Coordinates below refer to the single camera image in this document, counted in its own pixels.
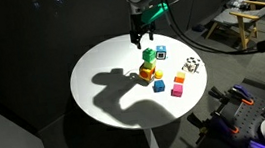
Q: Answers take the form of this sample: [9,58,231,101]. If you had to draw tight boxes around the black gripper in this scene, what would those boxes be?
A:
[127,7,159,51]

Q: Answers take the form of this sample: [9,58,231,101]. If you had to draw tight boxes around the dark green block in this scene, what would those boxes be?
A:
[141,46,157,63]

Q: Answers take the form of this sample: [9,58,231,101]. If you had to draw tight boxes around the lime green block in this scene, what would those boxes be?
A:
[142,58,158,71]

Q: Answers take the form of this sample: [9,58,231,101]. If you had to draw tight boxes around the blue block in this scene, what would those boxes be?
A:
[151,78,167,94]

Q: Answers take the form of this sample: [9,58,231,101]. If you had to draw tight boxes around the orange block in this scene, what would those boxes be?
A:
[173,70,188,85]

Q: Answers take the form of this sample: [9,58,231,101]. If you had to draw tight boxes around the magenta block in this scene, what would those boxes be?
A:
[169,82,185,99]

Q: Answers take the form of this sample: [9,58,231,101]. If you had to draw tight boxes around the blue white number cube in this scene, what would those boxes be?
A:
[154,44,169,61]

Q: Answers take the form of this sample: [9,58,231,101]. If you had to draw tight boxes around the orange cube with holes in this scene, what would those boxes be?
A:
[138,64,158,84]

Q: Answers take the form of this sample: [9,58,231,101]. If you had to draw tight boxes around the yellow ball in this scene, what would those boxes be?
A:
[153,68,165,80]

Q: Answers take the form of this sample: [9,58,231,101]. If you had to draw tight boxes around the black white checkered cube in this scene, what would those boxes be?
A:
[180,55,204,76]

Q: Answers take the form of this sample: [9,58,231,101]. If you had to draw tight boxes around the wooden chair grey cushion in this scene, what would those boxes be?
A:
[201,0,265,54]

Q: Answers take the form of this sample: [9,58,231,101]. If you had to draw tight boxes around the white table leg base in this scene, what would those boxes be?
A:
[143,126,161,148]

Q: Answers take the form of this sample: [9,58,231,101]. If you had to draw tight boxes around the purple black spring clamp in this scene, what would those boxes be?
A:
[186,107,241,146]
[207,82,255,111]

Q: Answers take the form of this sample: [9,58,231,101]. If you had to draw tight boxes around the black perforated breadboard plate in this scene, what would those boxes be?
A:
[228,97,265,141]

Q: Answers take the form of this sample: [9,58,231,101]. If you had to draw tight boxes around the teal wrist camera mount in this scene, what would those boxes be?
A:
[138,2,171,27]

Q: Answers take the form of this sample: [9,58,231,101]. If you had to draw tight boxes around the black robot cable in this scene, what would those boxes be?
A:
[150,0,265,65]

